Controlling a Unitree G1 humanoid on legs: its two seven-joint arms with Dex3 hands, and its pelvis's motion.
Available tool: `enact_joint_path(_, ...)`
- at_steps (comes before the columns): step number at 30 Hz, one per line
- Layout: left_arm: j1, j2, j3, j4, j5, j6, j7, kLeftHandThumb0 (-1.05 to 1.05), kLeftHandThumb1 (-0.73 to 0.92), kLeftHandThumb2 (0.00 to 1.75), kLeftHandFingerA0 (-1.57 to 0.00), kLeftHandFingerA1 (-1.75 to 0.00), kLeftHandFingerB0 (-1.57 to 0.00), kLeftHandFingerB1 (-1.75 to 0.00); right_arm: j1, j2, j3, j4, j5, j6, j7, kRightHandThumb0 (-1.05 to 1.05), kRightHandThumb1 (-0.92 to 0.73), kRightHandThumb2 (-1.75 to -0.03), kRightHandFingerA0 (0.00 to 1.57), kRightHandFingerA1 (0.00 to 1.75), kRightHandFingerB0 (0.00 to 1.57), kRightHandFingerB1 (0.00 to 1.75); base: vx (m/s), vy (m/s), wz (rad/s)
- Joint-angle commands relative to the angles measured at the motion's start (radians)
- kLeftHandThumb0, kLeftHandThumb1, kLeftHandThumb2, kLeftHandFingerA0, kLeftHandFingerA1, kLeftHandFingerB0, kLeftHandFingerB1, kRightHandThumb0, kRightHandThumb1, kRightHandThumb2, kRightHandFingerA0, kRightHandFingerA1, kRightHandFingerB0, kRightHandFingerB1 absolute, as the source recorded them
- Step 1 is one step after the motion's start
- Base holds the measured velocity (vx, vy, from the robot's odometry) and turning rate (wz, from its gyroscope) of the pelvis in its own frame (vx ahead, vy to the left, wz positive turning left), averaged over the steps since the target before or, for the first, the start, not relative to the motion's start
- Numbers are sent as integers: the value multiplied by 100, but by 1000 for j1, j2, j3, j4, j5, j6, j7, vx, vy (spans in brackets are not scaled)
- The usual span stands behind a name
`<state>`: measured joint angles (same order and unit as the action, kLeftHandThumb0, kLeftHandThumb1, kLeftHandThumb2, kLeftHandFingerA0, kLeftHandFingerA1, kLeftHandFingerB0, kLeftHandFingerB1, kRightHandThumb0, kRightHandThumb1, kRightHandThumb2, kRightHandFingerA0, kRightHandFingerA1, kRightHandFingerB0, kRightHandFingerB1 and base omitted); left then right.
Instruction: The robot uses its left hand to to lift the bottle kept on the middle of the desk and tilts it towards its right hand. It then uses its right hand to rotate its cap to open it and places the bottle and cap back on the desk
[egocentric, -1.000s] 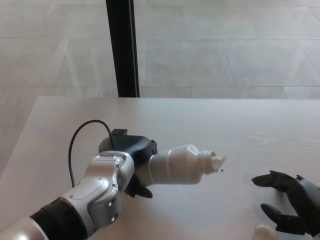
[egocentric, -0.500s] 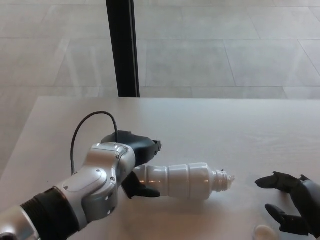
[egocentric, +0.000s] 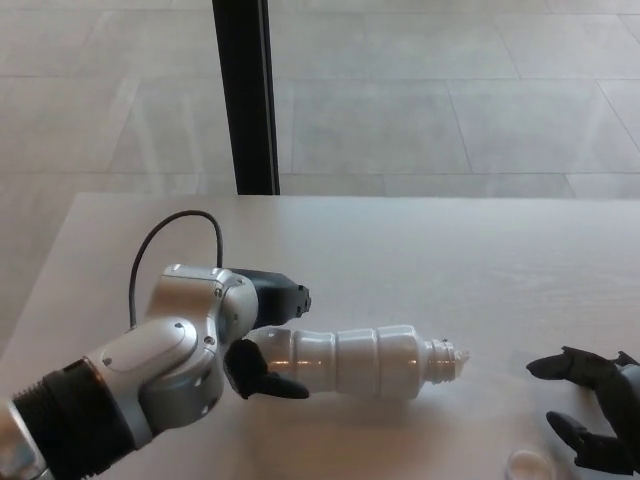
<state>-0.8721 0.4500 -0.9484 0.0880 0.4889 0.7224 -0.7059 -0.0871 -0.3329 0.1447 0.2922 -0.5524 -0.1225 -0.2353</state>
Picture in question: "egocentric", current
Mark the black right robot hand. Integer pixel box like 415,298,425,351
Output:
525,346,640,477

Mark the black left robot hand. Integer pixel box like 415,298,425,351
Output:
222,268,314,402

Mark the white screw cap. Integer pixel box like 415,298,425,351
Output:
506,448,550,480

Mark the white plastic bottle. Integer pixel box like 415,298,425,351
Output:
247,323,473,402

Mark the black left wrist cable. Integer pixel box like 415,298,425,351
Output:
128,209,225,332

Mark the black window frame post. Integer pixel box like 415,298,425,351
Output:
211,0,282,196

